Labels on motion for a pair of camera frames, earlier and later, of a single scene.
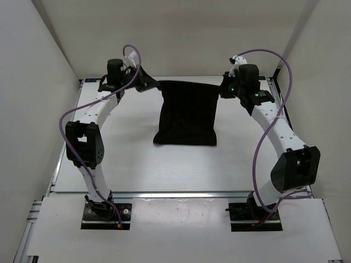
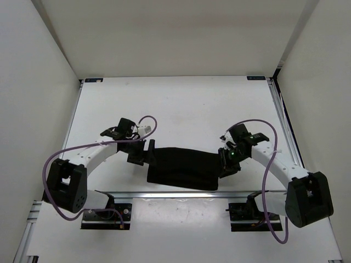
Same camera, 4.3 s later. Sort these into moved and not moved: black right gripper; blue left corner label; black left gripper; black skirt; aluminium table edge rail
Moved: black skirt; black left gripper; black right gripper
Not moved: aluminium table edge rail; blue left corner label
